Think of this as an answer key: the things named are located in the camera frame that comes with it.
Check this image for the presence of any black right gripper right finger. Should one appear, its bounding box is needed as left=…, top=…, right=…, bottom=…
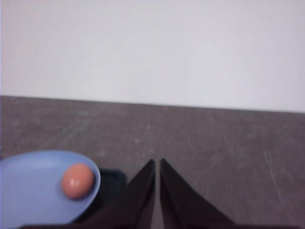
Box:
left=160, top=158, right=235, bottom=228

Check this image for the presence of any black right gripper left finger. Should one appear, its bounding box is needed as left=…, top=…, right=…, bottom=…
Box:
left=78, top=159, right=156, bottom=229

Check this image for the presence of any brown egg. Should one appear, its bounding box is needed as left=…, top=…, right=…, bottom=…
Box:
left=51, top=163, right=94, bottom=199

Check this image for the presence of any light blue plate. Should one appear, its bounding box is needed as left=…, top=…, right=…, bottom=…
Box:
left=0, top=179, right=101, bottom=227

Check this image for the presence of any dark teal tray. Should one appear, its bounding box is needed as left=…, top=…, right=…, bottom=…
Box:
left=86, top=168, right=127, bottom=215

